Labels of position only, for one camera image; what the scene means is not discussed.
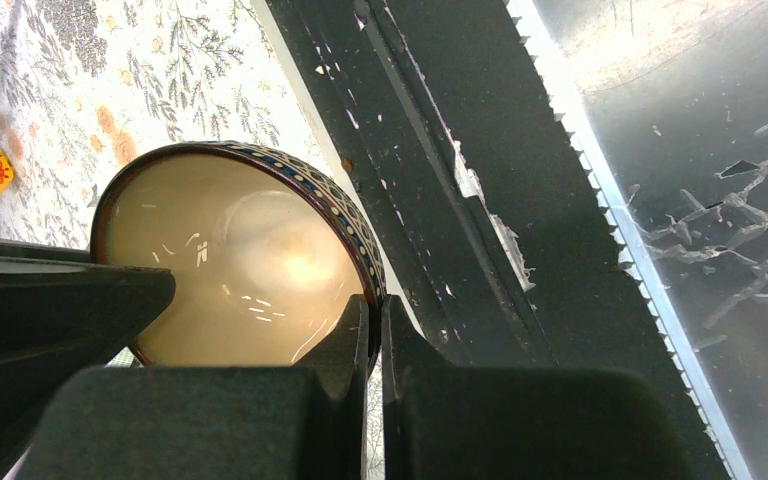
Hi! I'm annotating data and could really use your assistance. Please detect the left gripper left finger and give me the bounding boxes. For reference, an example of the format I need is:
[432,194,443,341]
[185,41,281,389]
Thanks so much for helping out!
[0,239,176,478]

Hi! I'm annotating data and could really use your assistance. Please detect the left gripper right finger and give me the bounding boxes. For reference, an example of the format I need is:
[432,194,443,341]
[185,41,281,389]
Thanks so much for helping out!
[381,296,722,479]

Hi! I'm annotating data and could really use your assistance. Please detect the black patterned bowl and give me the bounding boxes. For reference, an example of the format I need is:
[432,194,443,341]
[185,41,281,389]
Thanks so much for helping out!
[89,141,387,366]

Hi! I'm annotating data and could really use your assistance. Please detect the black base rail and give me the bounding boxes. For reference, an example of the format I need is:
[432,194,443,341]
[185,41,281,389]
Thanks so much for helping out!
[262,1,732,479]

